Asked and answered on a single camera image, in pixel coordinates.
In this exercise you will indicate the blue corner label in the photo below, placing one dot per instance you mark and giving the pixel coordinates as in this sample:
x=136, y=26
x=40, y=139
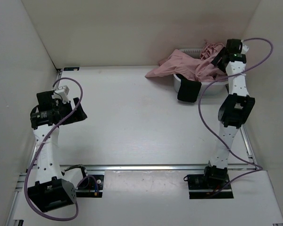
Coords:
x=71, y=69

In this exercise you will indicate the pink trousers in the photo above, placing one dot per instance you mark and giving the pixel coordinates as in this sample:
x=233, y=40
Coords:
x=194, y=69

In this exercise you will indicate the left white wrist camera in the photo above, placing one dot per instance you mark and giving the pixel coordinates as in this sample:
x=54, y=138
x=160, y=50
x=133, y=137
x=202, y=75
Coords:
x=62, y=93

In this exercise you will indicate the white plastic basket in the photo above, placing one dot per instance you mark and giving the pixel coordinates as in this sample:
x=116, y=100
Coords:
x=214, y=89

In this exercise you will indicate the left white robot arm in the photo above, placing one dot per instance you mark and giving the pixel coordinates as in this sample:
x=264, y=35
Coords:
x=54, y=188

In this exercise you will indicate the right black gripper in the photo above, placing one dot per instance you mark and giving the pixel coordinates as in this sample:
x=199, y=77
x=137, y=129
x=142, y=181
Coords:
x=216, y=59

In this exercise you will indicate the black trousers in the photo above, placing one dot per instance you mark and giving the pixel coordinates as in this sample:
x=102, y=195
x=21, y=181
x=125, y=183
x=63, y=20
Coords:
x=188, y=90

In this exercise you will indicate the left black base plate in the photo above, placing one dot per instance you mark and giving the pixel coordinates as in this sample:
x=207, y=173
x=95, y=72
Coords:
x=87, y=184

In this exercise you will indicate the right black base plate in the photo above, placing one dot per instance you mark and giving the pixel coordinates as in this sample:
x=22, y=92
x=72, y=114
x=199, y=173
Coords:
x=200, y=189

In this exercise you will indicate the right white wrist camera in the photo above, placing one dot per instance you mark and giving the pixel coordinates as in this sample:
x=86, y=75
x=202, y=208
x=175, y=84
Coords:
x=245, y=48

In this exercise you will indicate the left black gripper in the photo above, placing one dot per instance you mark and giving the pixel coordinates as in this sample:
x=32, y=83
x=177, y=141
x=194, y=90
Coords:
x=79, y=115

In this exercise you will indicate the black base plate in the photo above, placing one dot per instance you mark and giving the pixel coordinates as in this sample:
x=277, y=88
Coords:
x=200, y=189
x=87, y=184

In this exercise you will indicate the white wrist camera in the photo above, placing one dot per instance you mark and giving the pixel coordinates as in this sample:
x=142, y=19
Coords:
x=62, y=93
x=245, y=48

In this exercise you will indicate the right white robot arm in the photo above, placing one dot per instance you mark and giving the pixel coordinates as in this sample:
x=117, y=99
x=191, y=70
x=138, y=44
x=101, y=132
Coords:
x=233, y=112

